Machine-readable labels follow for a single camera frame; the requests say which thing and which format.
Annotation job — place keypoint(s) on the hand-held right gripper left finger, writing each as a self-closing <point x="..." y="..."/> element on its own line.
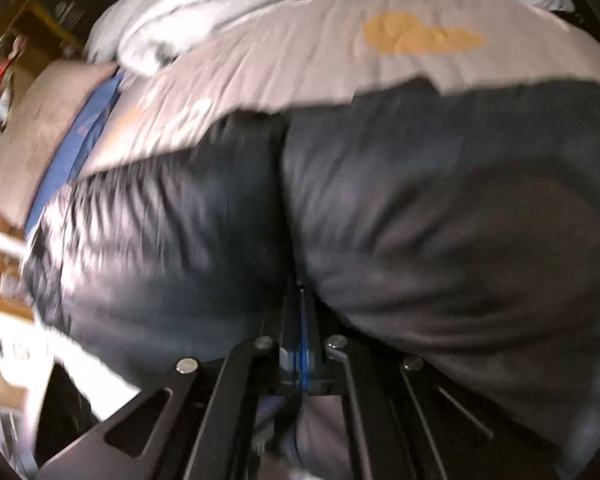
<point x="293" y="360"/>

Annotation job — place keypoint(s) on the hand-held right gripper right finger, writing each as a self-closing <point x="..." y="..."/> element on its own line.
<point x="307" y="360"/>

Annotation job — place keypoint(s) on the black puffer jacket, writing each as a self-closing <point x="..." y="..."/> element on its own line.
<point x="405" y="220"/>

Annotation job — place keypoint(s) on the grey printed bed sheet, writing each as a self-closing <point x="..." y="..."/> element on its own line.
<point x="290" y="50"/>

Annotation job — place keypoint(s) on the blue garment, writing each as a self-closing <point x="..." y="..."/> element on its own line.
<point x="85" y="130"/>

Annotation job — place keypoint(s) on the beige pillow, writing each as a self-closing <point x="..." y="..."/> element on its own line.
<point x="35" y="135"/>

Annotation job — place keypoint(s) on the orange wooden stool frame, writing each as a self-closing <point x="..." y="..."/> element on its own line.
<point x="7" y="285"/>

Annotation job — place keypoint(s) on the wooden shelf frame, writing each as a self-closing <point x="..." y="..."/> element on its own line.
<point x="42" y="12"/>

